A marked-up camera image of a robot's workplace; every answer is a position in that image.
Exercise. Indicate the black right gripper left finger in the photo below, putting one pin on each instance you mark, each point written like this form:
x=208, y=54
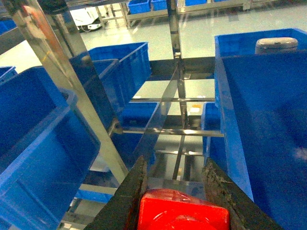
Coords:
x=122, y=210

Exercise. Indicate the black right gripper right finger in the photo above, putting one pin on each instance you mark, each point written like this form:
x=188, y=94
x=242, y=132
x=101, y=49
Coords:
x=221, y=190

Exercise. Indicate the red toy block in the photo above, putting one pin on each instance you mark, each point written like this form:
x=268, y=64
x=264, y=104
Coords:
x=168, y=209

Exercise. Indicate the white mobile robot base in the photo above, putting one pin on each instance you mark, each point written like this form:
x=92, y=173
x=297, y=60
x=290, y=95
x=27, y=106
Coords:
x=86, y=19

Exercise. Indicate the large blue bin left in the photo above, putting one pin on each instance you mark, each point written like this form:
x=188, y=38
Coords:
x=46, y=150

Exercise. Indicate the large blue bin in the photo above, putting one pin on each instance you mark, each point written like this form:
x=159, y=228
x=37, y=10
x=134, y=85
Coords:
x=263, y=104
x=46, y=150

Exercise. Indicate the large blue bin right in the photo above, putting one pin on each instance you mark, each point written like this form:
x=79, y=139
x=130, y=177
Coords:
x=263, y=104

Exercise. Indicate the blue bin behind left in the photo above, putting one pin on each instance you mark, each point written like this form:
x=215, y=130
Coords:
x=111, y=75

